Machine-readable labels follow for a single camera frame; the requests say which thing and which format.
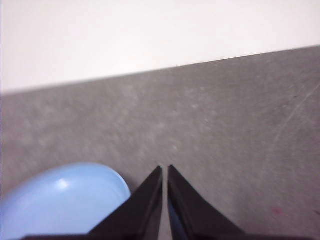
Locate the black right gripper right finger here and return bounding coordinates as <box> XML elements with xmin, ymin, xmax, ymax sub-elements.
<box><xmin>167</xmin><ymin>164</ymin><xmax>251</xmax><ymax>240</ymax></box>

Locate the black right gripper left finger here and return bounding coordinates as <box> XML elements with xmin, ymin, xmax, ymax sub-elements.
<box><xmin>84</xmin><ymin>165</ymin><xmax>164</xmax><ymax>240</ymax></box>

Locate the blue plate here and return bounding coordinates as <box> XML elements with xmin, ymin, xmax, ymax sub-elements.
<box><xmin>0</xmin><ymin>161</ymin><xmax>132</xmax><ymax>237</ymax></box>

